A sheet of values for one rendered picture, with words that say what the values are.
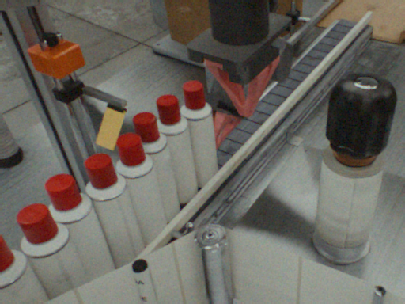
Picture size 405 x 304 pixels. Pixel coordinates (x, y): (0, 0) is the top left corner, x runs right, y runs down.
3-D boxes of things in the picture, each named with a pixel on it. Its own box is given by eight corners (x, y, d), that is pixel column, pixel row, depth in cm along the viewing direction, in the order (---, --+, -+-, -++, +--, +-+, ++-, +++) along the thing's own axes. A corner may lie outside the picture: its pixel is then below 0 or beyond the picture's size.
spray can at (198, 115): (217, 191, 86) (206, 96, 73) (188, 189, 87) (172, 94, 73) (221, 172, 90) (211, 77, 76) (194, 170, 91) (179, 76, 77)
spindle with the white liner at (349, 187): (357, 273, 73) (389, 112, 53) (304, 249, 76) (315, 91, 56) (376, 233, 79) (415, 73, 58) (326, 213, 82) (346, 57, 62)
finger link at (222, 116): (213, 154, 83) (229, 103, 82) (181, 142, 86) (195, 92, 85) (232, 155, 89) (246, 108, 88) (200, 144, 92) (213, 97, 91)
